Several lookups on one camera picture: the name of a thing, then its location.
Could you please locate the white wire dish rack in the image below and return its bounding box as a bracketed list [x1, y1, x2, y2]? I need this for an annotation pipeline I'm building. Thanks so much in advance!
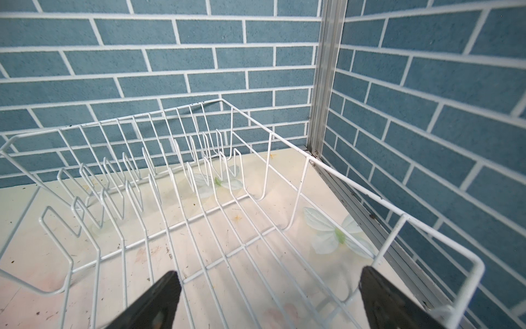
[1, 99, 484, 328]

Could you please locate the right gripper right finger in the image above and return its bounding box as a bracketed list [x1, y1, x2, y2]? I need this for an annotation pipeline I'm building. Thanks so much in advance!
[359, 266, 443, 329]

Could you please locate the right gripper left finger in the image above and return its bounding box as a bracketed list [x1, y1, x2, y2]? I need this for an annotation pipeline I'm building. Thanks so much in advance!
[106, 271, 182, 329]

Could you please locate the right corner metal profile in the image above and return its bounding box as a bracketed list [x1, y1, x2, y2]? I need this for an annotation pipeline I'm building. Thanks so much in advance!
[307, 0, 347, 158]

